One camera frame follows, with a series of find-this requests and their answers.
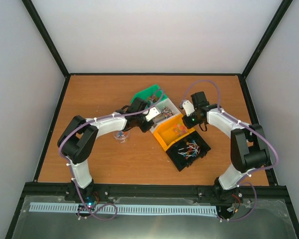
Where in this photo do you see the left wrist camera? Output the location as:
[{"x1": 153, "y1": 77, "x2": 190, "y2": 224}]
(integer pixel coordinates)
[{"x1": 144, "y1": 107, "x2": 160, "y2": 121}]

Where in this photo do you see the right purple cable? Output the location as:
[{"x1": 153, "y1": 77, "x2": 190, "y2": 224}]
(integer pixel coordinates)
[{"x1": 181, "y1": 79, "x2": 279, "y2": 222}]

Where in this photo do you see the black plastic bin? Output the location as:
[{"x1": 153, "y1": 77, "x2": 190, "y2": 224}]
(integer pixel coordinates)
[{"x1": 166, "y1": 131, "x2": 211, "y2": 172}]

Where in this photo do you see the white plastic bin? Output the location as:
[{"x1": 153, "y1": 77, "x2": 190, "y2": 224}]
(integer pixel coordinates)
[{"x1": 150, "y1": 98, "x2": 180, "y2": 132}]

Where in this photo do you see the purple cable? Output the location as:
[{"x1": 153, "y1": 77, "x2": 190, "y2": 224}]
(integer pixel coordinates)
[
  {"x1": 181, "y1": 79, "x2": 279, "y2": 222},
  {"x1": 59, "y1": 88, "x2": 165, "y2": 221}
]

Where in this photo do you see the light blue cable duct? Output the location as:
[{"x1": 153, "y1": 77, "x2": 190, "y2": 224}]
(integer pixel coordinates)
[{"x1": 28, "y1": 202, "x2": 217, "y2": 217}]

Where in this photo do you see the yellow plastic bin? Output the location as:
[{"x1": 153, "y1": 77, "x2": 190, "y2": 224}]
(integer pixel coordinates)
[{"x1": 153, "y1": 114, "x2": 195, "y2": 151}]

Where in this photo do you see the clear plastic cup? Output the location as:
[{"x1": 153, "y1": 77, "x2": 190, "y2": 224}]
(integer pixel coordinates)
[{"x1": 113, "y1": 131, "x2": 130, "y2": 143}]

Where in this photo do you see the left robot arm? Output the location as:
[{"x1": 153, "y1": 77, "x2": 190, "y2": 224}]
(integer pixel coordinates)
[{"x1": 57, "y1": 97, "x2": 159, "y2": 201}]

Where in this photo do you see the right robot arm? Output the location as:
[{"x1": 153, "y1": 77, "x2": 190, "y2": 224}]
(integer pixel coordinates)
[{"x1": 179, "y1": 92, "x2": 270, "y2": 202}]

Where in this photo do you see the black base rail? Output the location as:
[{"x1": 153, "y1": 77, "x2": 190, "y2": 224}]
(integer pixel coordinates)
[{"x1": 64, "y1": 183, "x2": 242, "y2": 205}]

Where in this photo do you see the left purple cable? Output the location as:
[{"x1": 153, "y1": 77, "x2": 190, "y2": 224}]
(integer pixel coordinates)
[{"x1": 59, "y1": 88, "x2": 165, "y2": 221}]

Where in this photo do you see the metal scoop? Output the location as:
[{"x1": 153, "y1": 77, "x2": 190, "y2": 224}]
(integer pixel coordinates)
[{"x1": 153, "y1": 113, "x2": 166, "y2": 123}]

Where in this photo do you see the green plastic bin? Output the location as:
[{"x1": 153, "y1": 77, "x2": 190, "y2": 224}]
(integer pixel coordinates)
[{"x1": 131, "y1": 84, "x2": 162, "y2": 105}]

